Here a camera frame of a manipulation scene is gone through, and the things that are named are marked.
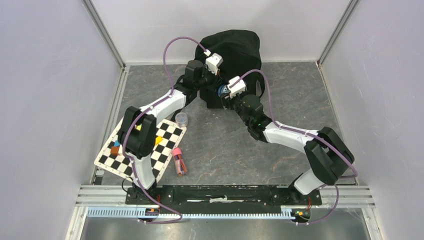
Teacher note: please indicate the black student backpack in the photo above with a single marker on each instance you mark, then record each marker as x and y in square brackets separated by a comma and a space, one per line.
[240, 50]

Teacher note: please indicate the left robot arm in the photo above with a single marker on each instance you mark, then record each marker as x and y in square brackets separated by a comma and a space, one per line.
[138, 131]

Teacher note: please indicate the yellow toy block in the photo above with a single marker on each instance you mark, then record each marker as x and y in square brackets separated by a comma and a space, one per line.
[158, 139]

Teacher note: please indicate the brown toy block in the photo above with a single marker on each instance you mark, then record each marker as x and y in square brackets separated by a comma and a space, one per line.
[115, 151]

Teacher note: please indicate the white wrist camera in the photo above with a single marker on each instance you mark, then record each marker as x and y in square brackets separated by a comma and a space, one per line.
[213, 61]
[236, 86]

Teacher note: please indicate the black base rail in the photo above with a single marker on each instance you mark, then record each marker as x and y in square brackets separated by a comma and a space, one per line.
[222, 199]

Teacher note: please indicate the clear jar of paperclips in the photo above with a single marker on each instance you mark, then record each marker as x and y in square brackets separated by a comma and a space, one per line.
[181, 119]

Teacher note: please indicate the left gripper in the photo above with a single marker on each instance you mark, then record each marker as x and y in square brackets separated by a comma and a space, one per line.
[216, 81]

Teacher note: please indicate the pink capped pencil tube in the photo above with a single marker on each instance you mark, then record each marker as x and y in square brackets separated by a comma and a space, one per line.
[180, 166]

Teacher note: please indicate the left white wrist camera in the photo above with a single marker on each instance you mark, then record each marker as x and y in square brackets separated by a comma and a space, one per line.
[213, 61]

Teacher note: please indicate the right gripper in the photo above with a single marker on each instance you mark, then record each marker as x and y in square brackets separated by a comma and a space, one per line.
[226, 100]

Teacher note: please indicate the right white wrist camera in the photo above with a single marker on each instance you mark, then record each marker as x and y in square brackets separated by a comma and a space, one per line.
[236, 86]

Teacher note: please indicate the blue lidded round tub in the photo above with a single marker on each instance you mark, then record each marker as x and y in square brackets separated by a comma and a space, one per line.
[223, 91]

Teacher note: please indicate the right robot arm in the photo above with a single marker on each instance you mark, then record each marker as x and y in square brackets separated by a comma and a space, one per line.
[328, 156]

